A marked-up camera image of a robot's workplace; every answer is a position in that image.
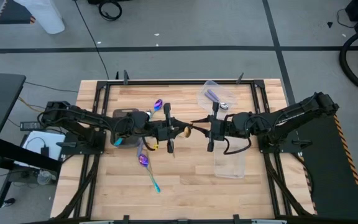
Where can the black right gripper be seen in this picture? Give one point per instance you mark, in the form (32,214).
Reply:
(219,127)

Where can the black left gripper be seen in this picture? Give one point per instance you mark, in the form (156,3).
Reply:
(162,129)

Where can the iridescent rainbow spoon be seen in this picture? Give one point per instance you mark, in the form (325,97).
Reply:
(143,160)
(118,142)
(158,105)

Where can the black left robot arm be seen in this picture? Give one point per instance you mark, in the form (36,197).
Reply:
(79,116)

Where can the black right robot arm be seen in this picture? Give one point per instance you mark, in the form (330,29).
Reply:
(300,113)

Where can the clear plastic container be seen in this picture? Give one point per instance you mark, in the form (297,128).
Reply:
(228,165)
(202,97)

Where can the dark grey plastic bin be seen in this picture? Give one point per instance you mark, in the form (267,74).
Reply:
(121,112)

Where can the white paper sheet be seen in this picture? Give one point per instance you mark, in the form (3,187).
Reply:
(54,143)

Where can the large hazard-striped black mat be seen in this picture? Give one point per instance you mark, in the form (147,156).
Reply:
(331,180)

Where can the clear plastic cup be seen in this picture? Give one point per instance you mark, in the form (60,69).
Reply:
(43,178)

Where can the black power adapter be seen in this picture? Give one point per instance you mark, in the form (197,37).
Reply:
(30,125)

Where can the white plastic bag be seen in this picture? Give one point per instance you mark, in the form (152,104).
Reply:
(42,15)

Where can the small hazard-striped black mat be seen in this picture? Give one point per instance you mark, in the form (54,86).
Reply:
(11,14)

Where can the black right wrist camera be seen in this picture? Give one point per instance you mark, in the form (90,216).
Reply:
(242,123)

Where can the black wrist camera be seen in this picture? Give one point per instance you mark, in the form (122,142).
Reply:
(242,123)
(138,121)

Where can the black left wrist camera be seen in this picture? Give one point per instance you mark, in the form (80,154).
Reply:
(138,121)

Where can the black aluminium table frame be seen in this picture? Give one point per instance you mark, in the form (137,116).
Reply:
(179,82)

